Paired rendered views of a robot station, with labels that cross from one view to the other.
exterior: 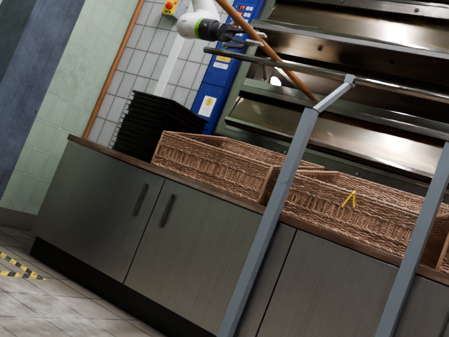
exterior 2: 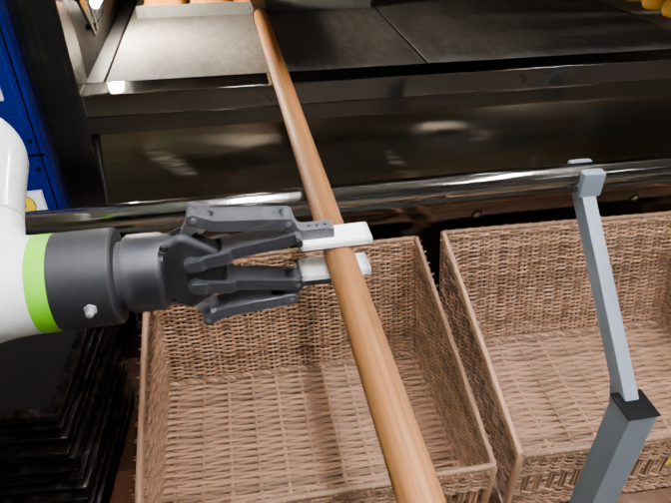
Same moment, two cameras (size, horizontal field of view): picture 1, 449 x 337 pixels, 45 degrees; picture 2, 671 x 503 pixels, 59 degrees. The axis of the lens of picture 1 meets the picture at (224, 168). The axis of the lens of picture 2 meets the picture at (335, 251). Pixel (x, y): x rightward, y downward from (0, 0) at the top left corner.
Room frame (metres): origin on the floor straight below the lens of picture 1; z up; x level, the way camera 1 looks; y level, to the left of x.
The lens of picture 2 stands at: (1.76, 0.40, 1.54)
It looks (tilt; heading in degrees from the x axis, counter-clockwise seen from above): 36 degrees down; 317
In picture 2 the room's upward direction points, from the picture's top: straight up
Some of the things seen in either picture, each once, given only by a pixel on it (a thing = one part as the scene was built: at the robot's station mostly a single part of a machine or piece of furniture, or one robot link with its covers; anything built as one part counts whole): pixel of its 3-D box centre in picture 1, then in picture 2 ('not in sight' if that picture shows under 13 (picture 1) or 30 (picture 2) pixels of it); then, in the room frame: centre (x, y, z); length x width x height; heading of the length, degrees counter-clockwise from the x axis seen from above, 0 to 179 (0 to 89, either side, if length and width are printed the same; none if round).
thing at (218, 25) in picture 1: (224, 32); (175, 268); (2.20, 0.20, 1.19); 0.09 x 0.07 x 0.08; 58
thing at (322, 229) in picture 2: not in sight; (307, 223); (2.13, 0.09, 1.23); 0.05 x 0.01 x 0.03; 58
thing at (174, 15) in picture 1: (173, 9); not in sight; (3.03, 0.60, 1.46); 0.10 x 0.07 x 0.10; 58
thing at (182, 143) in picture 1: (240, 165); (303, 382); (2.35, -0.06, 0.72); 0.56 x 0.49 x 0.28; 58
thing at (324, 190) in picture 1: (369, 208); (603, 341); (2.03, -0.56, 0.72); 0.56 x 0.49 x 0.28; 56
